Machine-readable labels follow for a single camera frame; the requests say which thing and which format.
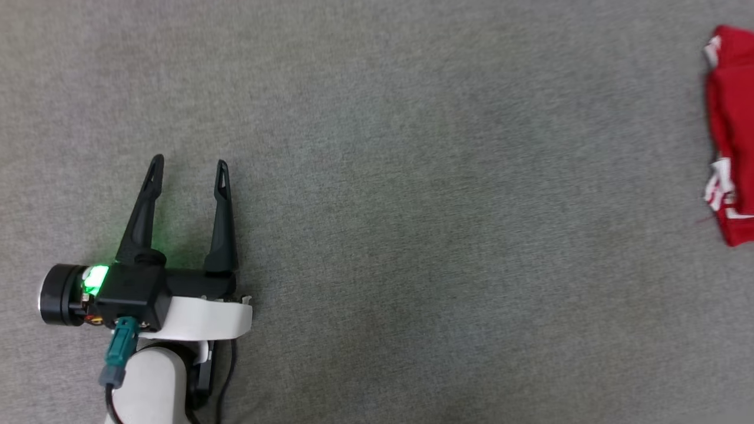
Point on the red basketball jersey white sleeves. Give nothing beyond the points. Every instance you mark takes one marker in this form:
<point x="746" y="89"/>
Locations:
<point x="733" y="135"/>

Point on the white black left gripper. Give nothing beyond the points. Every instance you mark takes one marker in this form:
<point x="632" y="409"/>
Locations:
<point x="200" y="315"/>

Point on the grey fabric sofa cushion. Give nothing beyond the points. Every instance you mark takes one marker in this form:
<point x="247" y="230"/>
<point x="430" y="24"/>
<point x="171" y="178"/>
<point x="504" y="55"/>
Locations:
<point x="412" y="235"/>

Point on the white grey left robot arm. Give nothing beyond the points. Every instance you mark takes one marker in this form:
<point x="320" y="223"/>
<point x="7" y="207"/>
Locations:
<point x="153" y="383"/>

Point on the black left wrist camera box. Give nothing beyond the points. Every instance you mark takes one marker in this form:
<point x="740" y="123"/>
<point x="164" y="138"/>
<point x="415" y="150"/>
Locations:
<point x="132" y="294"/>

